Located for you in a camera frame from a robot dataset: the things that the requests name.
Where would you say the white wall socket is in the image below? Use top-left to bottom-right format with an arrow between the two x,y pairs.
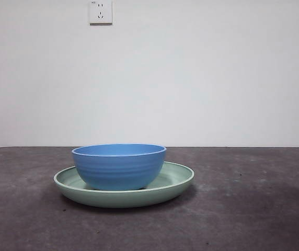
89,0 -> 113,26

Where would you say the blue ribbed bowl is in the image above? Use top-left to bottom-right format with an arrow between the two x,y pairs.
71,143 -> 166,191

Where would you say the green round plate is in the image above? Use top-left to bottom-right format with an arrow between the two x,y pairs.
53,161 -> 195,209

